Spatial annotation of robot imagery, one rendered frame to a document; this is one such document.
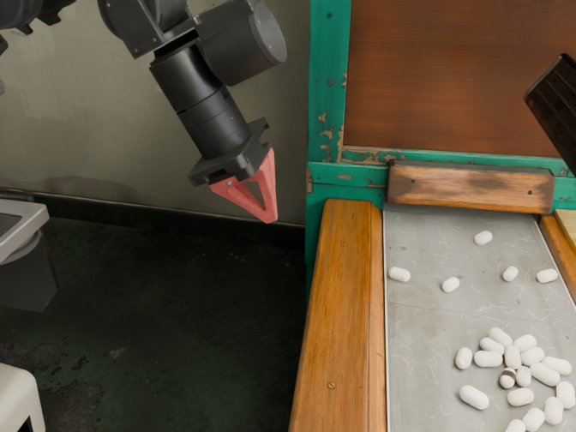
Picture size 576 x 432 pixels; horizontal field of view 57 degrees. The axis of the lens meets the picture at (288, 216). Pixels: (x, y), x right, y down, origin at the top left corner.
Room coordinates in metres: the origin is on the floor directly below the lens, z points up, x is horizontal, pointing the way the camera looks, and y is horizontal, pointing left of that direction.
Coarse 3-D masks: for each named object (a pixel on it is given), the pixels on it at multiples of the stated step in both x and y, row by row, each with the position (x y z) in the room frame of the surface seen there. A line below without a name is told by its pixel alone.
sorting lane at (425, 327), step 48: (384, 240) 0.81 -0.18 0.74; (432, 240) 0.81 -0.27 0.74; (528, 240) 0.81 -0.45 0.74; (384, 288) 0.68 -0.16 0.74; (432, 288) 0.67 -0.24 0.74; (480, 288) 0.67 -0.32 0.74; (528, 288) 0.67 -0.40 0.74; (432, 336) 0.56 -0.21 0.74; (480, 336) 0.56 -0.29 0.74; (432, 384) 0.48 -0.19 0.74; (480, 384) 0.48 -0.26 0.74
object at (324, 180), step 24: (312, 168) 0.94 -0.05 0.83; (336, 168) 0.93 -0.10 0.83; (360, 168) 0.93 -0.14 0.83; (384, 168) 0.92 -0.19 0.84; (312, 192) 0.94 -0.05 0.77; (336, 192) 0.93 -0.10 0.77; (360, 192) 0.93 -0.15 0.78; (384, 192) 0.99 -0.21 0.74; (312, 216) 0.94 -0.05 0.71; (480, 216) 0.90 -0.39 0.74; (504, 216) 0.90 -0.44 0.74; (528, 216) 0.90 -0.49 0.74; (312, 240) 0.94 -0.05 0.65; (312, 264) 0.94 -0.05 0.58
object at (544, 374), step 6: (534, 366) 0.49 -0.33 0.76; (540, 366) 0.49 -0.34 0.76; (546, 366) 0.49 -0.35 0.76; (534, 372) 0.48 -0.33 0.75; (540, 372) 0.48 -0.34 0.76; (546, 372) 0.48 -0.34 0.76; (552, 372) 0.48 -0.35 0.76; (540, 378) 0.48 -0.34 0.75; (546, 378) 0.47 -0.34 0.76; (552, 378) 0.47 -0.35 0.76; (558, 378) 0.47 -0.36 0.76; (546, 384) 0.47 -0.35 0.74; (552, 384) 0.47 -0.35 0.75
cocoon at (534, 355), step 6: (534, 348) 0.52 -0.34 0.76; (540, 348) 0.52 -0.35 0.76; (522, 354) 0.51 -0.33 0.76; (528, 354) 0.51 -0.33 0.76; (534, 354) 0.51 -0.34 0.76; (540, 354) 0.51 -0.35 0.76; (522, 360) 0.51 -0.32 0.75; (528, 360) 0.50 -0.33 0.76; (534, 360) 0.50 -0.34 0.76; (540, 360) 0.51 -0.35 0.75; (528, 366) 0.50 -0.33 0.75
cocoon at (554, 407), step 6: (546, 402) 0.44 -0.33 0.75; (552, 402) 0.43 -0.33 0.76; (558, 402) 0.43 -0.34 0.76; (546, 408) 0.43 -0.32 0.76; (552, 408) 0.42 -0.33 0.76; (558, 408) 0.42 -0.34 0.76; (546, 414) 0.42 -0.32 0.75; (552, 414) 0.42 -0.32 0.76; (558, 414) 0.41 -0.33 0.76; (546, 420) 0.41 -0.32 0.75; (552, 420) 0.41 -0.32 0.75; (558, 420) 0.41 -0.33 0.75
